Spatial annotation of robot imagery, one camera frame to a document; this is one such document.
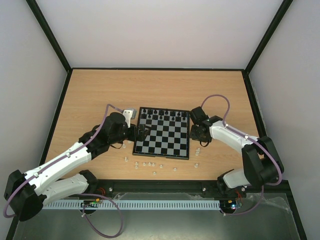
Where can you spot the black aluminium frame rail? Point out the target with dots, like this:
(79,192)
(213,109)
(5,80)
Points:
(204,188)

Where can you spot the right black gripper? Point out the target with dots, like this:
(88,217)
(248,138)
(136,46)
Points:
(197,133)

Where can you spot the light blue cable duct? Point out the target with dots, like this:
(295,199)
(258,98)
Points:
(77,204)

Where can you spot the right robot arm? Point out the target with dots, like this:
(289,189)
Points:
(261,163)

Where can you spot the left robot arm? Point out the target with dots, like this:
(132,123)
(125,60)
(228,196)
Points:
(27,193)

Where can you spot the black white chessboard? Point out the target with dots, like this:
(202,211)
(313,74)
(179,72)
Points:
(167,138)

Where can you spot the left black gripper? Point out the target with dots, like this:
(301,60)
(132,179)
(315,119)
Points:
(142,136)

